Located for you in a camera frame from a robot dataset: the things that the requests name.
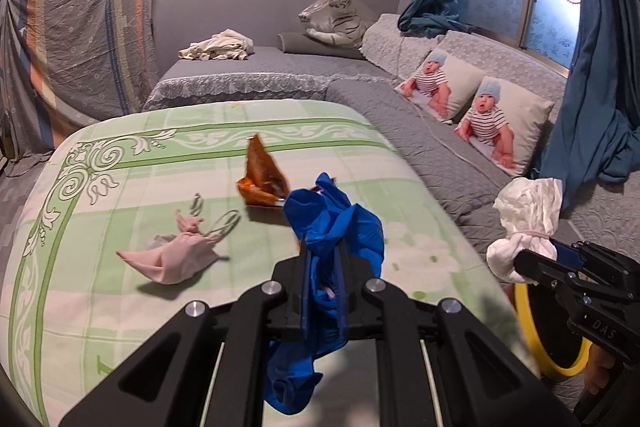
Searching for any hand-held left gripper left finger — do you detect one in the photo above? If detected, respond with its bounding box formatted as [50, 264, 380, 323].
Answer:
[59, 237, 309, 427]

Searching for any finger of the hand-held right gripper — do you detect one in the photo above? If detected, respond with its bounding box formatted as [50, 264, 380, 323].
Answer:
[549, 239, 640, 281]
[513, 248, 584, 303]

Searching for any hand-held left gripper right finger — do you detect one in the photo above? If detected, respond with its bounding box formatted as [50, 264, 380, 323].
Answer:
[339, 244, 584, 427]

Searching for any yellow trash bin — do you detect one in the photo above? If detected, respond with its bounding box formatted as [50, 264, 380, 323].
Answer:
[510, 282, 596, 378]

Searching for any white cloth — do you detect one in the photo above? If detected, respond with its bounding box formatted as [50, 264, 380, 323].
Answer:
[486, 177, 565, 284]

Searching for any blue cloth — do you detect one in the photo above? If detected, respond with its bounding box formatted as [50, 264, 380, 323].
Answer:
[266, 172, 386, 416]

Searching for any person's right hand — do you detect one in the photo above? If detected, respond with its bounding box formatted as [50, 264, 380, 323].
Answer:
[582, 345, 621, 403]

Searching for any pink bra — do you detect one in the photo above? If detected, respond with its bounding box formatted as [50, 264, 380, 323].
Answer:
[116, 193, 242, 286]

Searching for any orange-brown cloth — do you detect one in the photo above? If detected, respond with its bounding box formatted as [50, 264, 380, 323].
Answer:
[236, 133, 291, 208]

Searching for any baby print pillow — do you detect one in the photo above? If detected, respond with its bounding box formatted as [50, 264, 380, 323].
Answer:
[454, 76, 556, 178]
[395, 49, 486, 123]

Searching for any grey quilted sofa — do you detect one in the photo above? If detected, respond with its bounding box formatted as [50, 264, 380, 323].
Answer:
[142, 12, 640, 427]

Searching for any green printed blanket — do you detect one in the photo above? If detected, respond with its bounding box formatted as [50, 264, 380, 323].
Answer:
[0, 99, 542, 427]

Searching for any grey bolster pillow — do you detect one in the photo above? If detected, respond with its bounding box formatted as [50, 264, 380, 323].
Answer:
[277, 32, 366, 60]

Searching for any cream crumpled cloth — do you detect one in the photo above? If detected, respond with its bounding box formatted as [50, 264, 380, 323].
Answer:
[178, 28, 255, 62]

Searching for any white tiger plush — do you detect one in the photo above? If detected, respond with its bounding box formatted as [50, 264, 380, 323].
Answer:
[298, 0, 379, 47]

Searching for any striped cloth cover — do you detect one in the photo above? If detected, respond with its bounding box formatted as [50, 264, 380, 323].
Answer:
[0, 0, 161, 163]

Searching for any beige cord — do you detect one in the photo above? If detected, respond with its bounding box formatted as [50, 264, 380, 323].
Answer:
[406, 98, 502, 178]

